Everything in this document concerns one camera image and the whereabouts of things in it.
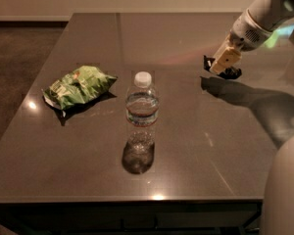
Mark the black rxbar chocolate wrapper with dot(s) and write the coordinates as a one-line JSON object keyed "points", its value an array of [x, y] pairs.
{"points": [[212, 66]]}

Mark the clear plastic water bottle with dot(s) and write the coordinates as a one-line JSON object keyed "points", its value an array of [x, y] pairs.
{"points": [[141, 111]]}

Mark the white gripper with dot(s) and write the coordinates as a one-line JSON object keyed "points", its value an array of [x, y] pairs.
{"points": [[248, 34]]}

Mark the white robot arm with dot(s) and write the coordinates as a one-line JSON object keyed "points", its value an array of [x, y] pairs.
{"points": [[277, 216]]}

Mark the green chip bag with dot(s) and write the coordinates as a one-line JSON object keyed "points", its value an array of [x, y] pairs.
{"points": [[78, 87]]}

